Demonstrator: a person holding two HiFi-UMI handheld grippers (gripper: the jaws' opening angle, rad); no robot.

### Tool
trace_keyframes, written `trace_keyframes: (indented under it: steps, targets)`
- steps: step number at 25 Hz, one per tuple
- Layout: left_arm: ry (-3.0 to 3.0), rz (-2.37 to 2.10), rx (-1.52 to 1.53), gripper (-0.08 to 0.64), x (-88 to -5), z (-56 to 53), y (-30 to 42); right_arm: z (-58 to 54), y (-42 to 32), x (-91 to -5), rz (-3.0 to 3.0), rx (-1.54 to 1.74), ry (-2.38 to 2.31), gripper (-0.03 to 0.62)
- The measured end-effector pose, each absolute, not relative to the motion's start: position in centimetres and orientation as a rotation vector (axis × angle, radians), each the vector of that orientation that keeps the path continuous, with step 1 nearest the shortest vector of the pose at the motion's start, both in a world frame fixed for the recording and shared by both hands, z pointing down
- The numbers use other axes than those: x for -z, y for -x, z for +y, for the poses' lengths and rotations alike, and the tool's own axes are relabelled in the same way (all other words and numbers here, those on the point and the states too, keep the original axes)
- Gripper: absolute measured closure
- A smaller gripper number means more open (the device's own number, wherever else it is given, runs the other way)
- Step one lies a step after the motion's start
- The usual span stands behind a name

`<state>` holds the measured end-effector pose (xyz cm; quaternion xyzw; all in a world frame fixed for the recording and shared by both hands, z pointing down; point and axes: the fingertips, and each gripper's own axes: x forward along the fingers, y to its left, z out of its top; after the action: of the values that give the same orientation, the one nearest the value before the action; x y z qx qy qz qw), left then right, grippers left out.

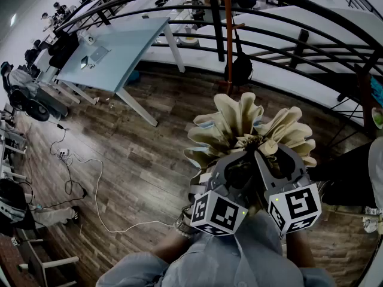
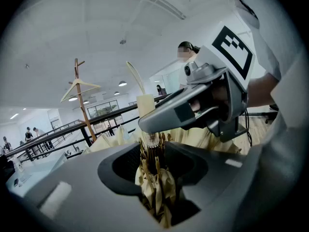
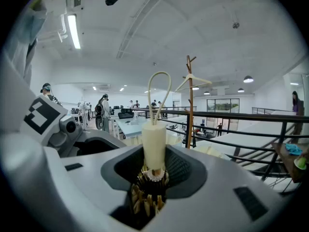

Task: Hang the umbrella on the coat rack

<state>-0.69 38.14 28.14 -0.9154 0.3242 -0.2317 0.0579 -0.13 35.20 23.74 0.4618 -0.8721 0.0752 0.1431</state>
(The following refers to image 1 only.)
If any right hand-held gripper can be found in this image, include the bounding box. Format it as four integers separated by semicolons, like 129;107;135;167
254;144;323;239

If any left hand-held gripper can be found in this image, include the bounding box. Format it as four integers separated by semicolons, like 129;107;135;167
188;151;255;237

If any beige cloth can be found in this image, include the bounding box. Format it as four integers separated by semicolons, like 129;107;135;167
183;91;318;188

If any brown wooden coat rack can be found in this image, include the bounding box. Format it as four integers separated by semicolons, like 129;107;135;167
209;0;247;97

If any person's right forearm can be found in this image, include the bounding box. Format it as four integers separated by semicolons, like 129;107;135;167
284;230;317;270

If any person's left forearm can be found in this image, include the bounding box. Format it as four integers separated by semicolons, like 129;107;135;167
151;219;195;264

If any metal wristwatch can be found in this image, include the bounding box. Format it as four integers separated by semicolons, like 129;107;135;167
175;212;193;234

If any person's light blue shirt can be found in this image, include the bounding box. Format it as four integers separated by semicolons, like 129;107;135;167
95;210;338;287

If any black hanging bag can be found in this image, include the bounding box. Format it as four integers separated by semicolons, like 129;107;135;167
224;13;254;87

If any round white plate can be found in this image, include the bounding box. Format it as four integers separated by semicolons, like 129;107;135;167
370;106;383;130

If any black metal railing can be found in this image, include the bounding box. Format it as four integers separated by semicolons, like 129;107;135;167
53;0;383;149

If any light blue table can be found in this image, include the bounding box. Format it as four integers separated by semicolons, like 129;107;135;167
56;16;186;128

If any silver closed laptop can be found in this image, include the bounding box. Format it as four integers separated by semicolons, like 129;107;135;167
89;45;109;63

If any black backpack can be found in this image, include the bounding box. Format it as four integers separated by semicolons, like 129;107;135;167
47;31;80;70

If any white framed wooden desk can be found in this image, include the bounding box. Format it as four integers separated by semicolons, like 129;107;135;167
16;237;80;287

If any white beaded bracelet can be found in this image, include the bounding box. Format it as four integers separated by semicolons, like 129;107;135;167
173;225;193;240

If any white floor cable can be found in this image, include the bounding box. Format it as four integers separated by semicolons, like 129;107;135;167
70;157;175;234

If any black floor cable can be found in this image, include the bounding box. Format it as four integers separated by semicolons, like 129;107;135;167
47;120;89;210

